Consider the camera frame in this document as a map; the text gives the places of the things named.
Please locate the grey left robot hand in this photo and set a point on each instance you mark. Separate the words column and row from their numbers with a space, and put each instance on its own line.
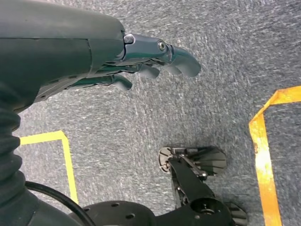
column 59, row 46

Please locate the yellow floor tape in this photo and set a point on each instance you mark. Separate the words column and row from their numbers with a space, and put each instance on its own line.
column 68, row 162

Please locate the orange floor tape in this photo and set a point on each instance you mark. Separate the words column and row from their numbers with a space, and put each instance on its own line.
column 263, row 162

